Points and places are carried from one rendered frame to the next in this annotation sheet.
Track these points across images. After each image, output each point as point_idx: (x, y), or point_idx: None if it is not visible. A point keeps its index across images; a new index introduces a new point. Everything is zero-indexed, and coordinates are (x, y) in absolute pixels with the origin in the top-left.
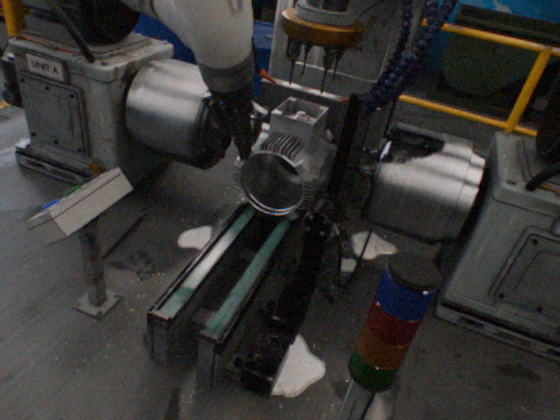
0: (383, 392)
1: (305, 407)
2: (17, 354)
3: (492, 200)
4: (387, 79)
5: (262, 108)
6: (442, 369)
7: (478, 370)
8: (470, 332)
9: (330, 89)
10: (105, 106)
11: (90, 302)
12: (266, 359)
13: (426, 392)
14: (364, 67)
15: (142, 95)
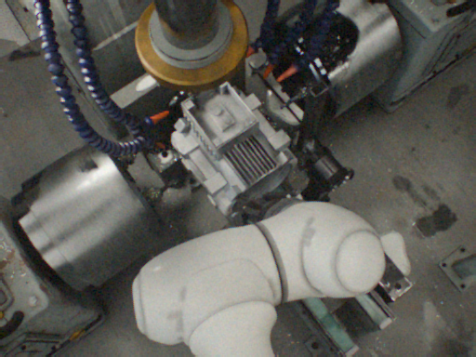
0: (432, 204)
1: (421, 266)
2: None
3: (425, 40)
4: (315, 43)
5: (297, 197)
6: (432, 148)
7: (443, 123)
8: (412, 99)
9: None
10: (60, 311)
11: None
12: (394, 280)
13: (444, 174)
14: None
15: (85, 267)
